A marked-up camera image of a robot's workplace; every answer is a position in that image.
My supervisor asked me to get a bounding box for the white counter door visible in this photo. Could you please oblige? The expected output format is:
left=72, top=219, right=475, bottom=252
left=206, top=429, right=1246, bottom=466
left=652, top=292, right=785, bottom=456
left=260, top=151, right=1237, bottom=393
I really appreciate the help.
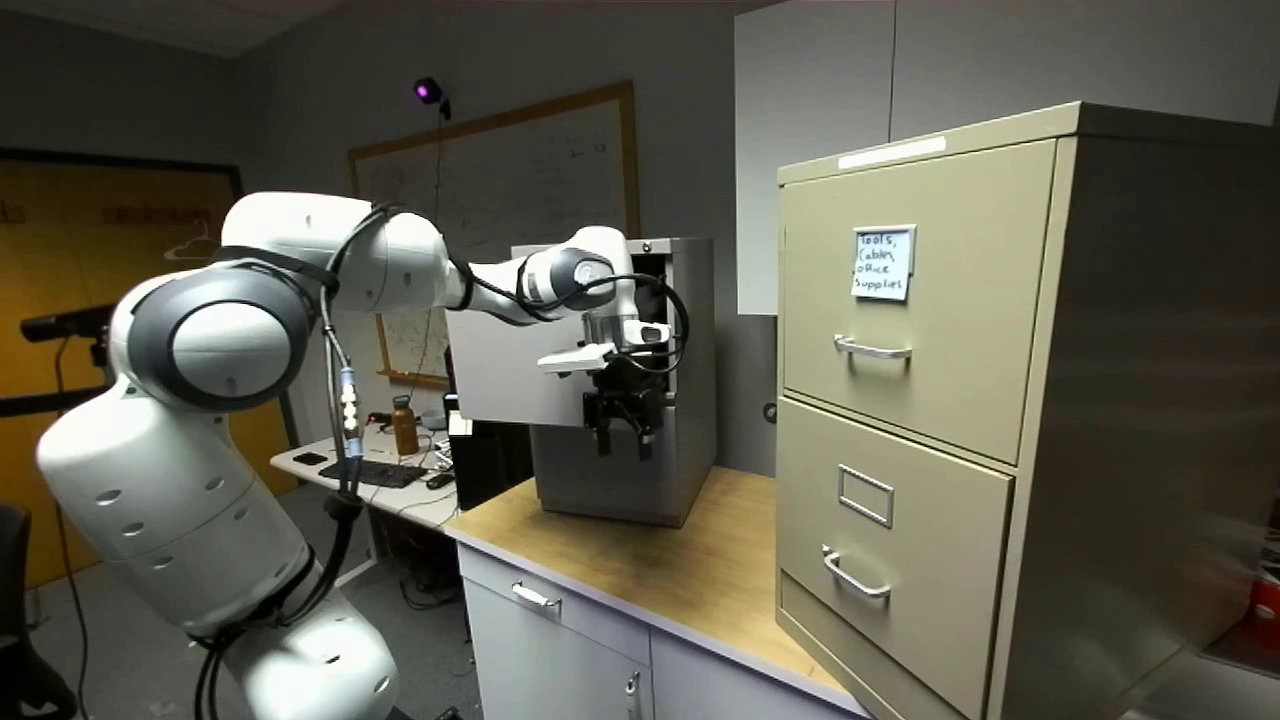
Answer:
left=462, top=578, right=653, bottom=720

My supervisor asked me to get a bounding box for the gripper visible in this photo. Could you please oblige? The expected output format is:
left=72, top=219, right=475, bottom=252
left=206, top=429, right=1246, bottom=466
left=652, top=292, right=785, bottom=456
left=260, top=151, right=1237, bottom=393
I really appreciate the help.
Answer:
left=583, top=358, right=673, bottom=463

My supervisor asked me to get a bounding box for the beige filing cabinet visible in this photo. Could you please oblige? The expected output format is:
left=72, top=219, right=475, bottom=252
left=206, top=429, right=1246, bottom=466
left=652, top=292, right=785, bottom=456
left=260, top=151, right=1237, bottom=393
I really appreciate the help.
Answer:
left=775, top=100, right=1280, bottom=720

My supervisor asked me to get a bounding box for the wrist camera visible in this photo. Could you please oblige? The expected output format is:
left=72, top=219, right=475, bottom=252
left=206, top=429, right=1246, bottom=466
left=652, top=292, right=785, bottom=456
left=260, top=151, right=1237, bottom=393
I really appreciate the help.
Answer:
left=537, top=343, right=619, bottom=378

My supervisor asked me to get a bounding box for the black office chair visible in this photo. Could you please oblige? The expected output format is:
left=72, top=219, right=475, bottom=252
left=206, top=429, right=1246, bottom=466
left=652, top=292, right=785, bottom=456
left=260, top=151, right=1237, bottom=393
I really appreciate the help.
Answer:
left=0, top=503, right=80, bottom=720

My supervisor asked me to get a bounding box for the white counter drawer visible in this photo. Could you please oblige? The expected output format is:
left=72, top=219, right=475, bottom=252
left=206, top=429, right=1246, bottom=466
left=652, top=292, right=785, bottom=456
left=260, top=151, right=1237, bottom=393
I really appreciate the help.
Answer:
left=457, top=544, right=654, bottom=667

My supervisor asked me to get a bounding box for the small grey metal cabinet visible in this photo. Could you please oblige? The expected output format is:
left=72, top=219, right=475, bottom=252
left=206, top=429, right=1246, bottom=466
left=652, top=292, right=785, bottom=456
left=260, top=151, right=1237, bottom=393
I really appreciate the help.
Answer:
left=445, top=237, right=718, bottom=529

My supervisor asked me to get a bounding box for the brown bottle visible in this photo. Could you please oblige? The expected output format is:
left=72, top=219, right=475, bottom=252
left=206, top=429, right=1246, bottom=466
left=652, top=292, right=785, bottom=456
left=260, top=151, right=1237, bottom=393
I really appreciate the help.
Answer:
left=390, top=394, right=422, bottom=458

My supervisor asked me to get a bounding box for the white desk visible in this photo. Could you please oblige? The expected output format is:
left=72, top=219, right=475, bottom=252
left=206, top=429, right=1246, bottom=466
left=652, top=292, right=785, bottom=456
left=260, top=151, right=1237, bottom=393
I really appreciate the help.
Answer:
left=269, top=424, right=462, bottom=533

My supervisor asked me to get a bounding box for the camera on mount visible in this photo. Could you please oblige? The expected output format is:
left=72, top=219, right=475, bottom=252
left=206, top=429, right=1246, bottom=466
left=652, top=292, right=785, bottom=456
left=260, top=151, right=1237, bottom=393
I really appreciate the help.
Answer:
left=412, top=75, right=454, bottom=123

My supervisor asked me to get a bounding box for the whiteboard with wooden frame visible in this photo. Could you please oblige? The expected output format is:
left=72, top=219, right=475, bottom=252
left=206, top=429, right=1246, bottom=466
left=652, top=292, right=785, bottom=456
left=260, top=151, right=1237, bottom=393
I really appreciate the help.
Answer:
left=346, top=80, right=642, bottom=392

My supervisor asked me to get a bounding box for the black computer case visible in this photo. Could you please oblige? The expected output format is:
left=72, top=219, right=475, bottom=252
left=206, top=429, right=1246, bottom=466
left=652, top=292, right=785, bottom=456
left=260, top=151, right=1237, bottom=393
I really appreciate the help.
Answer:
left=444, top=395, right=537, bottom=512

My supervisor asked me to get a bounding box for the camera on tripod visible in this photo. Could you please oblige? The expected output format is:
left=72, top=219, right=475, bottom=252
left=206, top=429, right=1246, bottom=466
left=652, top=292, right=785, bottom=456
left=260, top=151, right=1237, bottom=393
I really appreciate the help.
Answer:
left=0, top=304, right=117, bottom=419

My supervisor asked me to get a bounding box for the wooden door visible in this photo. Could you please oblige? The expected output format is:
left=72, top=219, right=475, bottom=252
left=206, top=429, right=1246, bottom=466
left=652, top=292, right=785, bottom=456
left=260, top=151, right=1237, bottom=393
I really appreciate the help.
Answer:
left=0, top=148, right=302, bottom=591

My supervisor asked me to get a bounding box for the handwritten paper note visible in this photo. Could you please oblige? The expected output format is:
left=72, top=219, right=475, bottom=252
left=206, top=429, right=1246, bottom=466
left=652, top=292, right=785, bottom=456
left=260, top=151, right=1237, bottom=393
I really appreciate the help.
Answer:
left=850, top=224, right=918, bottom=302

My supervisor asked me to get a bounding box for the beige drawer with label frame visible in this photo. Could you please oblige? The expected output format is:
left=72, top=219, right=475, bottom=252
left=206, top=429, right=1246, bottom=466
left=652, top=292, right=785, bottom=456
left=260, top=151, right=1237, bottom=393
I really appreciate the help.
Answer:
left=776, top=397, right=1017, bottom=720

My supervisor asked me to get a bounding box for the black keyboard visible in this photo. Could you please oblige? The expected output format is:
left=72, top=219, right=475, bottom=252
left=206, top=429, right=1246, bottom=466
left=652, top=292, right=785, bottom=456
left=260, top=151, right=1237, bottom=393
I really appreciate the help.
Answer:
left=317, top=456, right=430, bottom=491

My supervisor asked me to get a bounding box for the beige drawer with paper note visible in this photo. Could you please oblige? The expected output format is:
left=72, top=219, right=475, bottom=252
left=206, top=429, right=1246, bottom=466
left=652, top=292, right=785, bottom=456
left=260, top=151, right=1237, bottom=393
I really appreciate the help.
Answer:
left=781, top=139, right=1059, bottom=467

